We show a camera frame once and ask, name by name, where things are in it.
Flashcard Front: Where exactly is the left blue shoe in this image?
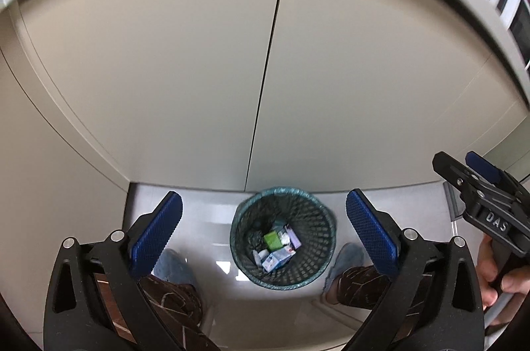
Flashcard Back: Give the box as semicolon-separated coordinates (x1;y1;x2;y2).
153;249;198;290

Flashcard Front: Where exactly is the cabinet door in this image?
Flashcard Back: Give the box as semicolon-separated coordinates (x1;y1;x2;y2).
246;0;527;192
10;0;277;191

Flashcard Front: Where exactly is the black mesh trash bin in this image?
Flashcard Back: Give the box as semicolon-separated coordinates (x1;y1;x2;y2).
230;187;336;291

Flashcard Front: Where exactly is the right blue shoe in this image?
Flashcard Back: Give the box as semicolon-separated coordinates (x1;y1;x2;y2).
323;242;366;304

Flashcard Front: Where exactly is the blue shoe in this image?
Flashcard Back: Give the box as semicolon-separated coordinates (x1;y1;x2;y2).
153;249;198;290
323;242;366;304

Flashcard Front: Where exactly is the right cabinet door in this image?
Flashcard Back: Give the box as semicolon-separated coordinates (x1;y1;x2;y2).
246;0;527;192

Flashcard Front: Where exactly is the left cabinet door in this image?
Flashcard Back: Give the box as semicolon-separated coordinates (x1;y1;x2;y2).
10;0;277;191

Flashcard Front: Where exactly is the right hand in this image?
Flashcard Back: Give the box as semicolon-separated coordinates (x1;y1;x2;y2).
476;234;529;328

